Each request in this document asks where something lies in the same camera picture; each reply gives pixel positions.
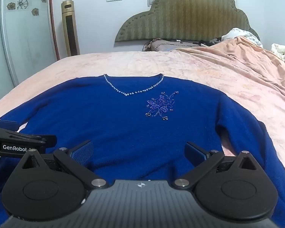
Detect flower-print wardrobe door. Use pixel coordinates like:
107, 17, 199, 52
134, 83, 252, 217
0, 0, 60, 87

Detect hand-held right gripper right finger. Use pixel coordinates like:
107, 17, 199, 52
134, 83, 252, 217
173, 142, 259, 188

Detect blue beaded sweater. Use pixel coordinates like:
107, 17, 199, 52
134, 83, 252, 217
0, 74, 285, 227

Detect olive padded headboard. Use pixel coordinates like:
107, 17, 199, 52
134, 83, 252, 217
114, 0, 260, 44

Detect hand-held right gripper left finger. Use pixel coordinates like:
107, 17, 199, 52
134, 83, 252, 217
19, 141, 110, 189

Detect gold tower fan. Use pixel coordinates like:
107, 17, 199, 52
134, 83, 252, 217
61, 0, 81, 56

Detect white crumpled clothes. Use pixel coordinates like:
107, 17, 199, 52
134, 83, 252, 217
210, 28, 263, 50

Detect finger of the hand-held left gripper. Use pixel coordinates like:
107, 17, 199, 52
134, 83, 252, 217
0, 127, 57, 148
0, 118, 19, 132

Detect pink bed blanket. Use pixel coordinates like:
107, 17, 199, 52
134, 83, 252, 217
0, 36, 285, 169

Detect patterned pillow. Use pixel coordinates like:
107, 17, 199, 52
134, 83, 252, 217
142, 38, 202, 52

